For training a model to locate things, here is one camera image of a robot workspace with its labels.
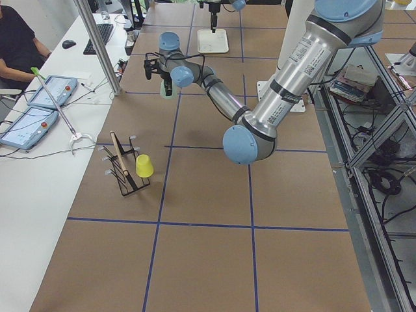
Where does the person in black shirt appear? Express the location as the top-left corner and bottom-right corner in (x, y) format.
(1, 5), (51, 90)

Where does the lower blue teach pendant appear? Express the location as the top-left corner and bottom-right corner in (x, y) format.
(1, 107), (59, 151)

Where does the pale green cup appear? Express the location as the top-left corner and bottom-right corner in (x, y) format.
(160, 81), (178, 99)

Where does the yellow cup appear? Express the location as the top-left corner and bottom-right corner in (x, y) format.
(136, 154), (154, 178)

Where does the blue teach pendant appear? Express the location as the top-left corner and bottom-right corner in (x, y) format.
(1, 107), (59, 151)
(27, 75), (78, 110)

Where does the stack of books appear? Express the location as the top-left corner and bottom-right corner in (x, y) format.
(328, 64), (378, 103)

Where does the cream plastic tray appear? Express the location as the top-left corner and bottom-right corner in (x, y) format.
(197, 29), (229, 54)

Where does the upper blue teach pendant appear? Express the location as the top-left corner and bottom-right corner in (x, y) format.
(27, 75), (78, 110)

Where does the aluminium frame post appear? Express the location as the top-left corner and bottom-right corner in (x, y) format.
(74, 0), (122, 96)

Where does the black wire cup rack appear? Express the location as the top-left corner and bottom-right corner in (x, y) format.
(99, 131), (151, 197)

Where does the black keyboard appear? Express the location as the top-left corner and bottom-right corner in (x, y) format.
(83, 23), (114, 55)

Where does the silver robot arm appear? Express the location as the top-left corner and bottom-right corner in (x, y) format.
(159, 1), (385, 164)
(197, 0), (246, 33)

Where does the metal cup on desk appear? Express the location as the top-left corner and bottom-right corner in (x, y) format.
(126, 31), (135, 44)

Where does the black computer mouse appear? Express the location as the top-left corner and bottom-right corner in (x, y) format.
(62, 40), (76, 49)

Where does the reacher grabber stick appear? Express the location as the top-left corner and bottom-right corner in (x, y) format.
(31, 67), (96, 155)

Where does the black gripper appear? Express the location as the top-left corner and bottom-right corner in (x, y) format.
(209, 1), (220, 33)
(161, 71), (172, 96)

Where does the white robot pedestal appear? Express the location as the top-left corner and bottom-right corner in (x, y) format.
(256, 0), (313, 113)

